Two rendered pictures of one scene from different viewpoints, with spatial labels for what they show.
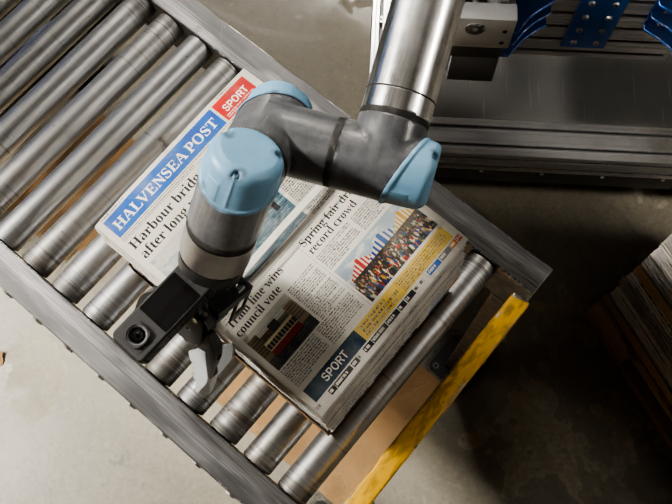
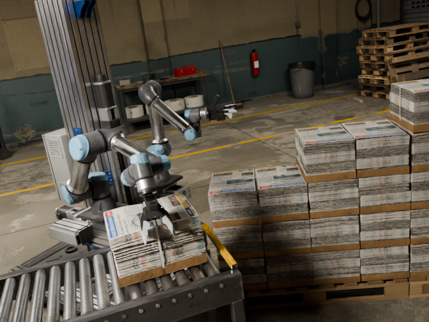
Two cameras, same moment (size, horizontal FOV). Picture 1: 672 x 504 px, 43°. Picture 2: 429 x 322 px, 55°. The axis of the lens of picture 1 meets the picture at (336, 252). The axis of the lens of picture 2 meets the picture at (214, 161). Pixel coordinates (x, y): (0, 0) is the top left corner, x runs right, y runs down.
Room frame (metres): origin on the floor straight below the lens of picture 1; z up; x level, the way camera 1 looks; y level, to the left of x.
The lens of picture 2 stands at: (-0.79, 1.30, 1.75)
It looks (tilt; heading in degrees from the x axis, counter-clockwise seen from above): 18 degrees down; 302
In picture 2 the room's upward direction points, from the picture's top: 8 degrees counter-clockwise
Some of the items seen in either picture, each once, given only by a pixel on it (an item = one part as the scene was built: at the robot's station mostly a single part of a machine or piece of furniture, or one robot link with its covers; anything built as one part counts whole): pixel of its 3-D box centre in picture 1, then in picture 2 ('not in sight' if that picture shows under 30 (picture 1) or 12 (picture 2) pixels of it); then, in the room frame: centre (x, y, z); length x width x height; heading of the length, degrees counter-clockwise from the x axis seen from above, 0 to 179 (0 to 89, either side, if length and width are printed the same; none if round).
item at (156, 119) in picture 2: not in sight; (156, 121); (1.00, -0.89, 1.19); 0.15 x 0.12 x 0.55; 111
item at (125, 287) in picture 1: (195, 213); (116, 278); (0.47, 0.22, 0.77); 0.47 x 0.05 x 0.05; 138
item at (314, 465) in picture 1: (389, 374); (201, 253); (0.21, -0.07, 0.77); 0.47 x 0.05 x 0.05; 138
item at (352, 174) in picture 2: not in sight; (323, 166); (-0.08, -1.08, 0.86); 0.38 x 0.29 x 0.04; 117
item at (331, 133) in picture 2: not in sight; (322, 133); (-0.09, -1.08, 1.06); 0.37 x 0.29 x 0.01; 117
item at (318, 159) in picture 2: not in sight; (323, 153); (-0.08, -1.08, 0.95); 0.38 x 0.29 x 0.23; 117
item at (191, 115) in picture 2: not in sight; (193, 115); (0.75, -0.98, 1.21); 0.11 x 0.08 x 0.09; 21
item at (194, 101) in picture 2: not in sight; (163, 96); (4.36, -5.37, 0.55); 1.80 x 0.70 x 1.09; 48
